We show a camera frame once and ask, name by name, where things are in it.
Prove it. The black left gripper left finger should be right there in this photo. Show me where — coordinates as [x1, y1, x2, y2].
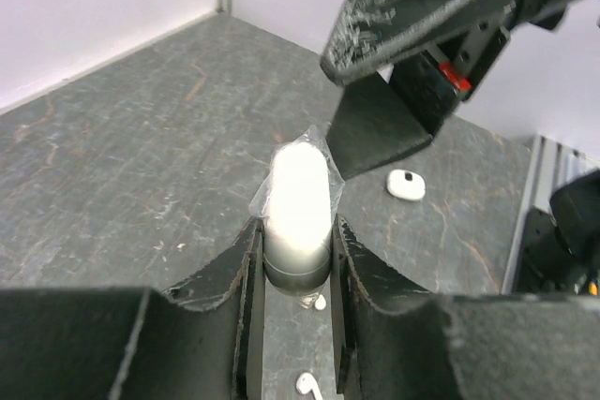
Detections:
[1, 219, 265, 399]

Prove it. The white stemmed earbud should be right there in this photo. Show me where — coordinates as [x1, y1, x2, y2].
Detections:
[295, 372, 323, 400]

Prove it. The white bean earbud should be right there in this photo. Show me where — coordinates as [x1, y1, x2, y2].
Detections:
[313, 294, 327, 311]

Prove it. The white square charging case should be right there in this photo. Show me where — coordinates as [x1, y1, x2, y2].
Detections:
[386, 169, 426, 202]

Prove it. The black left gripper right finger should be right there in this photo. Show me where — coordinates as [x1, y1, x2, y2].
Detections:
[330, 216, 599, 399]

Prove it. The white oval charging case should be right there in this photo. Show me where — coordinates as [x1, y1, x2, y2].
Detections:
[248, 126, 345, 299]

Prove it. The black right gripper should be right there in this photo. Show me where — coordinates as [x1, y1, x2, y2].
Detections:
[321, 0, 576, 180]

